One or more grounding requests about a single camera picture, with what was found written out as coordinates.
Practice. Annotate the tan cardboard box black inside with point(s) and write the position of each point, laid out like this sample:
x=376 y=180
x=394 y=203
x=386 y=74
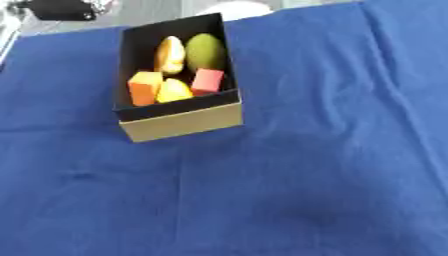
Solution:
x=181 y=122

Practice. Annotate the red block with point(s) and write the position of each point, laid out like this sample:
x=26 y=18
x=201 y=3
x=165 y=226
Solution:
x=207 y=82

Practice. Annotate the yellow toy lemon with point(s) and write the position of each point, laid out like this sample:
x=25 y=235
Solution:
x=173 y=91

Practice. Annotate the green toy mango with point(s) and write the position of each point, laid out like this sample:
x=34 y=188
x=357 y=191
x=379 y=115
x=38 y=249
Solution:
x=205 y=52

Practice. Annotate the orange block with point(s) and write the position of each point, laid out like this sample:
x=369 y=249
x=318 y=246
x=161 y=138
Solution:
x=143 y=88

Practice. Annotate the yellow orange toy fruit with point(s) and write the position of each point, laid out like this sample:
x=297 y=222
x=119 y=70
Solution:
x=170 y=56

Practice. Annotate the white round object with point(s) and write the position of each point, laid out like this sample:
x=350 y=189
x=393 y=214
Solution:
x=235 y=9

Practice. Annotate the black object on floor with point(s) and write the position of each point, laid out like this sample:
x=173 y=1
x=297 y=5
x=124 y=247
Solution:
x=61 y=9

